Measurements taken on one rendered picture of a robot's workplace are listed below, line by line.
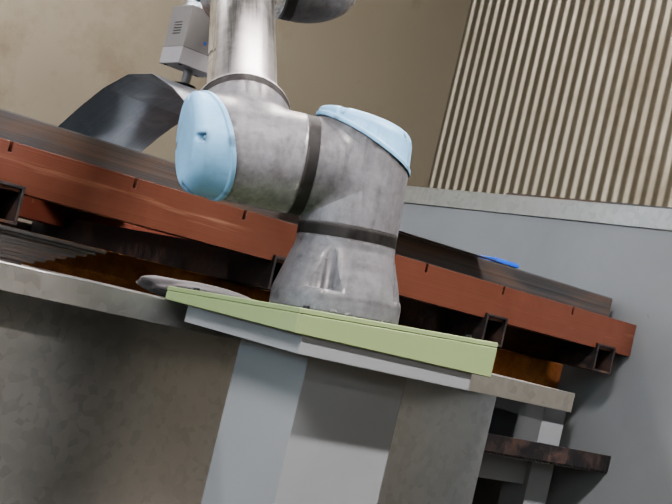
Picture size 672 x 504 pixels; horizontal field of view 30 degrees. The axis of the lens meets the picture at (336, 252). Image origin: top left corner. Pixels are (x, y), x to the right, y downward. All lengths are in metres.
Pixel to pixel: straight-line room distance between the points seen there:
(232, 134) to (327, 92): 3.80
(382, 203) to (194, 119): 0.23
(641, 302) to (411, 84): 3.15
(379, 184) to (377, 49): 3.92
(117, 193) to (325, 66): 3.52
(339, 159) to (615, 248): 1.15
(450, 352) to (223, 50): 0.46
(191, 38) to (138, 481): 0.82
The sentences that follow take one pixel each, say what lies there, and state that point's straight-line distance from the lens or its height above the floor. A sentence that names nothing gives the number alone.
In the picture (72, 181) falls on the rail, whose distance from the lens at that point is 1.65.
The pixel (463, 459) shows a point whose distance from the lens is 2.07.
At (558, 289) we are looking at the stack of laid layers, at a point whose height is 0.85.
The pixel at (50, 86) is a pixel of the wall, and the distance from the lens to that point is 4.58.
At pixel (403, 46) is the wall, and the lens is 5.40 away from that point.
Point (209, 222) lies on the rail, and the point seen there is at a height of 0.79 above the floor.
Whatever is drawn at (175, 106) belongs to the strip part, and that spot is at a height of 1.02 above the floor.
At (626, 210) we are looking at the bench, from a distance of 2.47.
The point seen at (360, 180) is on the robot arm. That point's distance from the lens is 1.40.
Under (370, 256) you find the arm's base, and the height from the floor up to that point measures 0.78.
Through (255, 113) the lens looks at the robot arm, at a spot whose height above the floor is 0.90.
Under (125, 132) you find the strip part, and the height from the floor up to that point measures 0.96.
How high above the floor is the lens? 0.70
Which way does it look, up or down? 3 degrees up
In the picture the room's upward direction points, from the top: 13 degrees clockwise
